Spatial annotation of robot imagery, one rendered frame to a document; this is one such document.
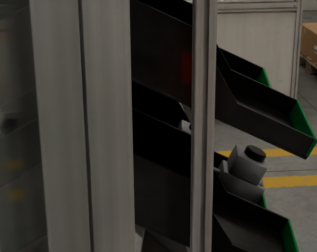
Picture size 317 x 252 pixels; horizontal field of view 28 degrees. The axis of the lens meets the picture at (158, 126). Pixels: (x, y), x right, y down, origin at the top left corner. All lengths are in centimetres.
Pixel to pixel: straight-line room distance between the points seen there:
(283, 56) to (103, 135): 461
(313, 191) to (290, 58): 139
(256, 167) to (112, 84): 70
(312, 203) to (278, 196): 19
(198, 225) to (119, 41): 49
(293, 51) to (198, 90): 420
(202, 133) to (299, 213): 287
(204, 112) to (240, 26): 405
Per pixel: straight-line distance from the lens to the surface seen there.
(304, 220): 340
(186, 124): 86
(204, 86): 59
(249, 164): 86
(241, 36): 466
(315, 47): 595
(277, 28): 471
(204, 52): 59
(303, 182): 382
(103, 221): 18
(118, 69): 16
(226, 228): 77
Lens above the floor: 160
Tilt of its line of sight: 20 degrees down
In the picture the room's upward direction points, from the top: straight up
